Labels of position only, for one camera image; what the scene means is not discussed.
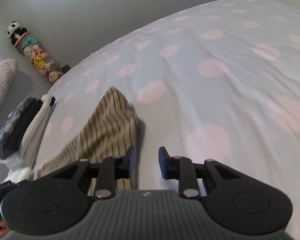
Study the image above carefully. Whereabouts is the bed with pink dotted sheet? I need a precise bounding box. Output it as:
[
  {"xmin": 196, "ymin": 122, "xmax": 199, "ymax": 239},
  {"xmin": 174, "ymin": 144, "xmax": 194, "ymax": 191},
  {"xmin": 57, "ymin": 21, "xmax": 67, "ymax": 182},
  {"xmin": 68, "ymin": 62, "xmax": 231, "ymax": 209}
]
[{"xmin": 33, "ymin": 0, "xmax": 300, "ymax": 240}]

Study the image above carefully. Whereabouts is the white folded cloth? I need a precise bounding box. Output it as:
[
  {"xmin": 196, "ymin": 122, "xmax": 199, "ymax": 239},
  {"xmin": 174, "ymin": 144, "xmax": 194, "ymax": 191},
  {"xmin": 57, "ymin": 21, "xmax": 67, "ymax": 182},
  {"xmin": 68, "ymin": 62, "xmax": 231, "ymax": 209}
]
[{"xmin": 0, "ymin": 94, "xmax": 56, "ymax": 183}]

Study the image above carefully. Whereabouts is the clear tube of plush toys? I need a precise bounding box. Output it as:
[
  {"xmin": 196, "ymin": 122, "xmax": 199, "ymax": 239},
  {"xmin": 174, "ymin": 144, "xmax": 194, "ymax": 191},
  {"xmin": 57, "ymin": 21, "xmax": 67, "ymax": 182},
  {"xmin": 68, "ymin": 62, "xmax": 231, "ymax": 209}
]
[{"xmin": 14, "ymin": 33, "xmax": 65, "ymax": 85}]

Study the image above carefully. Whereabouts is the black folded cloth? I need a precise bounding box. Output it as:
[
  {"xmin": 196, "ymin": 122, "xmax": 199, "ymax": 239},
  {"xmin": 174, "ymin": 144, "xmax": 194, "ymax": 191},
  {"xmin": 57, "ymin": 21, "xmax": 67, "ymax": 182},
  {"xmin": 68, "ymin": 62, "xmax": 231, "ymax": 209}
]
[{"xmin": 0, "ymin": 99, "xmax": 43, "ymax": 159}]

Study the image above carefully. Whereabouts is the dark floral folded cloth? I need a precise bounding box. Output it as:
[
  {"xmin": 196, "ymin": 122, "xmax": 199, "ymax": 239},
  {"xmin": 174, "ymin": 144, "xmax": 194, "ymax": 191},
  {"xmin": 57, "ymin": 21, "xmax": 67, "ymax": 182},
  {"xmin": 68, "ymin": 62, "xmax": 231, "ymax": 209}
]
[{"xmin": 0, "ymin": 96, "xmax": 38, "ymax": 153}]

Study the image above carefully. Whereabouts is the beige striped shirt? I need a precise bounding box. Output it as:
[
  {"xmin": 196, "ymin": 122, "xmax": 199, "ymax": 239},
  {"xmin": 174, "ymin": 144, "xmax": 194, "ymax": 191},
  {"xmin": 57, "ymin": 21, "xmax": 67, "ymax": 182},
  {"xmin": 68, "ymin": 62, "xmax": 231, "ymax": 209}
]
[{"xmin": 34, "ymin": 87, "xmax": 140, "ymax": 196}]

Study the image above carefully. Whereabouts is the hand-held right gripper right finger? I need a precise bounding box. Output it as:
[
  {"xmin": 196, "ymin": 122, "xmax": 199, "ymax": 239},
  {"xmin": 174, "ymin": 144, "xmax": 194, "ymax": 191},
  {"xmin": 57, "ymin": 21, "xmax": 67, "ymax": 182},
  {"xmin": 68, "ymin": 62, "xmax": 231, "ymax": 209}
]
[{"xmin": 158, "ymin": 147, "xmax": 243, "ymax": 201}]

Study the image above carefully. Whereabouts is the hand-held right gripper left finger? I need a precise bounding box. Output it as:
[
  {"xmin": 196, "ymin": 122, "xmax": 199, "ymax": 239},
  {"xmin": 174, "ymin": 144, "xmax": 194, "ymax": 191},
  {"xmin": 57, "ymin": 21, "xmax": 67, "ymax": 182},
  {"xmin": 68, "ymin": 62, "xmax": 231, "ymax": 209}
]
[{"xmin": 52, "ymin": 146, "xmax": 137, "ymax": 201}]

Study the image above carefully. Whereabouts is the pink fluffy pillow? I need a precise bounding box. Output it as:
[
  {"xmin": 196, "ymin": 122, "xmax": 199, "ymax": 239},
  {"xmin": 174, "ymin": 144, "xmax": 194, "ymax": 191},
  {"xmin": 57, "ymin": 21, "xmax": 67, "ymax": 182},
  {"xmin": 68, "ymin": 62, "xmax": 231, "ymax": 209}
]
[{"xmin": 0, "ymin": 58, "xmax": 19, "ymax": 123}]

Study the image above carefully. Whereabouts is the panda plush toy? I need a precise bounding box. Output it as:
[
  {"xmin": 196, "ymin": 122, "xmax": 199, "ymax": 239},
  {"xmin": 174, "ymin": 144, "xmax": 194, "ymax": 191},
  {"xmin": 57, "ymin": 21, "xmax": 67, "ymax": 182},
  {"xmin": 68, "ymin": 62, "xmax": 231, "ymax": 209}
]
[{"xmin": 6, "ymin": 21, "xmax": 28, "ymax": 46}]

